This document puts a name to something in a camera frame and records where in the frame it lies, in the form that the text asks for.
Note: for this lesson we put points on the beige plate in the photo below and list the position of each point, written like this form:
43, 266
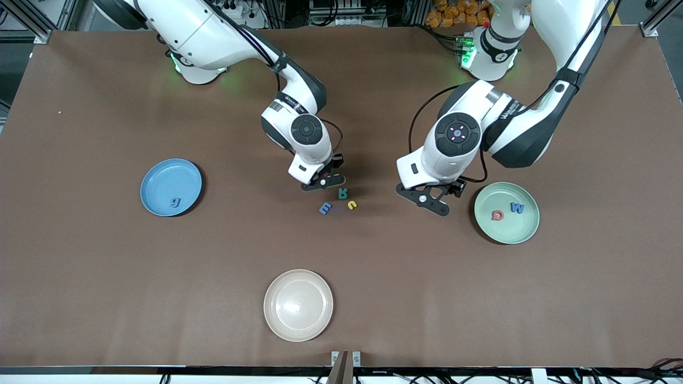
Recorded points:
299, 305

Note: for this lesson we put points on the aluminium frame post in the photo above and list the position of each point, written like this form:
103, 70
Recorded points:
42, 36
650, 31

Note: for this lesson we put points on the red foam letter Q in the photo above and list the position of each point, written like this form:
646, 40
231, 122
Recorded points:
497, 215

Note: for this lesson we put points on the white power strip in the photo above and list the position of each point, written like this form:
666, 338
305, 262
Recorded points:
237, 6
352, 20

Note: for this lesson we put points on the pale green plate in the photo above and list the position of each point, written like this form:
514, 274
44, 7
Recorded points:
507, 232

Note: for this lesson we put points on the yellow foam letter c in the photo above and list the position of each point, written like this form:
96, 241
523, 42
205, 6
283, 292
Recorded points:
351, 205

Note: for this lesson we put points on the teal foam letter R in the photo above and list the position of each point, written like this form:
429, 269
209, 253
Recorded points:
342, 193

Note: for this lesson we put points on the black arm base connector box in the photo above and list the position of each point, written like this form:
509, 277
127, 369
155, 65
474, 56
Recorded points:
465, 53

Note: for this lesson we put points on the blue foam letter W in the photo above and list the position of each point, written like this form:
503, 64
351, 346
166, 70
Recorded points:
517, 208

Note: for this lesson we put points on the blue foam letter E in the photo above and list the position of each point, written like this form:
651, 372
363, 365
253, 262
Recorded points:
325, 208

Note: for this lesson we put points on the dark equipment rack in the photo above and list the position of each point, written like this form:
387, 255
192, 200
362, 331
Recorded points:
320, 8

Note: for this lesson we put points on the brown camera post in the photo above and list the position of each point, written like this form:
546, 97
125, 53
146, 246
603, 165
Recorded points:
339, 373

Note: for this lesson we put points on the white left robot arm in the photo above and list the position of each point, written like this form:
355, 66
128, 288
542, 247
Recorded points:
523, 138

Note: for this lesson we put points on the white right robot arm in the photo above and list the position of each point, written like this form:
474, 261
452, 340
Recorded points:
213, 37

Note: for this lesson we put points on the blue plate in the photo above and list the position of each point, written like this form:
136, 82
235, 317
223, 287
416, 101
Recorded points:
160, 181

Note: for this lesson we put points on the pile of orange objects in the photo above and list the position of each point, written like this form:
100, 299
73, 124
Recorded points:
453, 13

